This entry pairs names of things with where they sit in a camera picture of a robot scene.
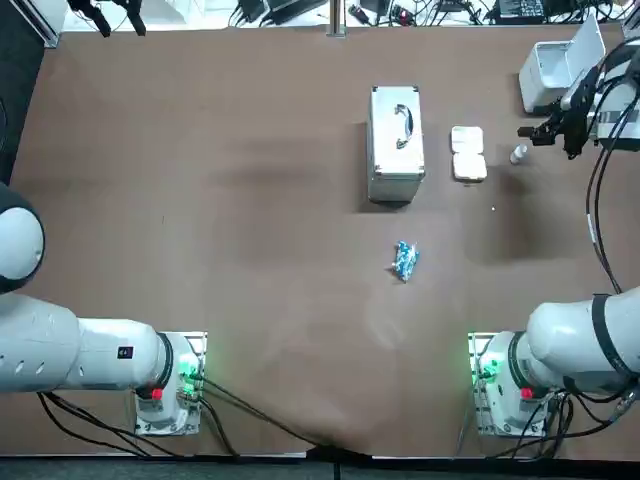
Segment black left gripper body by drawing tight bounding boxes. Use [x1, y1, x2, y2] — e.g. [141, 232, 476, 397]
[67, 0, 144, 12]

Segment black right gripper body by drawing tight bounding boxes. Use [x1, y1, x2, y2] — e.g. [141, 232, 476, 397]
[549, 67, 601, 151]

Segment white open pill box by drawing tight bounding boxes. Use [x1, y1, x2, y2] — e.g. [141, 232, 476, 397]
[449, 125, 488, 183]

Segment white bin with open lid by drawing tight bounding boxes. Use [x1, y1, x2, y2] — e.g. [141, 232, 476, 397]
[518, 12, 607, 114]

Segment black labelled power adapter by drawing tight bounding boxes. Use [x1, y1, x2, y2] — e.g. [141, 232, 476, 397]
[494, 0, 547, 21]

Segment silver aluminium carry case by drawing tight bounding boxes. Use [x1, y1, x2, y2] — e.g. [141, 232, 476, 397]
[367, 85, 426, 203]

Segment blue and white packet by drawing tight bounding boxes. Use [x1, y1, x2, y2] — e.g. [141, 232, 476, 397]
[389, 240, 421, 284]

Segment aluminium frame profile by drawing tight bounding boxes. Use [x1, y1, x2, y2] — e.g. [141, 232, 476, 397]
[19, 0, 67, 49]

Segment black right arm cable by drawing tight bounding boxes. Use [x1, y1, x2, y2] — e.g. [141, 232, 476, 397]
[584, 39, 640, 296]

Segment black cable tangle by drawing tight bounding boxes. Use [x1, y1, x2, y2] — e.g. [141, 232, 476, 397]
[349, 0, 496, 26]

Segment aluminium camera post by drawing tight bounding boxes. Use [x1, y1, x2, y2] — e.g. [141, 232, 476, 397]
[327, 0, 348, 37]

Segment black base cable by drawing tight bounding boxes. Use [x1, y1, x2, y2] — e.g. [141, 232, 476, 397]
[198, 374, 374, 457]

